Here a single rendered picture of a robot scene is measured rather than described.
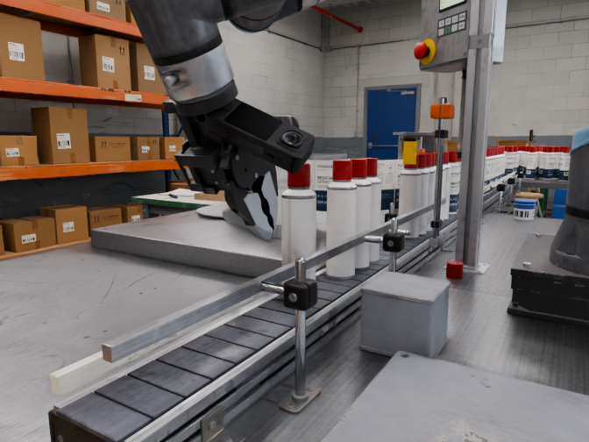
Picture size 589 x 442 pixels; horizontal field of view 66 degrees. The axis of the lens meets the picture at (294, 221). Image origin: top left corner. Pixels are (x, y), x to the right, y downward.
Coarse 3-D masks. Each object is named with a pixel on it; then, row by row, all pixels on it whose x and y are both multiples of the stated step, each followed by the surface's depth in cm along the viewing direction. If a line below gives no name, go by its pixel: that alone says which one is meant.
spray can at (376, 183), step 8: (368, 160) 87; (376, 160) 87; (368, 168) 87; (376, 168) 87; (368, 176) 87; (376, 176) 88; (376, 184) 87; (376, 192) 87; (376, 200) 87; (376, 208) 88; (376, 216) 88; (376, 224) 88; (376, 248) 89; (376, 256) 89
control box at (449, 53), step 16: (432, 0) 105; (432, 16) 105; (448, 16) 101; (496, 16) 97; (432, 32) 106; (464, 32) 97; (496, 32) 98; (432, 48) 106; (448, 48) 101; (464, 48) 97; (496, 48) 99; (432, 64) 106; (448, 64) 103; (464, 64) 102
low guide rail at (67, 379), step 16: (240, 304) 62; (208, 320) 56; (176, 336) 52; (144, 352) 48; (64, 368) 41; (80, 368) 42; (96, 368) 43; (112, 368) 45; (64, 384) 40; (80, 384) 42
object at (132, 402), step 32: (448, 224) 132; (384, 256) 95; (320, 288) 75; (352, 288) 75; (256, 320) 61; (288, 320) 61; (192, 352) 52; (224, 352) 52; (256, 352) 53; (128, 384) 45; (160, 384) 45; (192, 384) 45; (64, 416) 40; (96, 416) 40; (128, 416) 40; (160, 416) 40
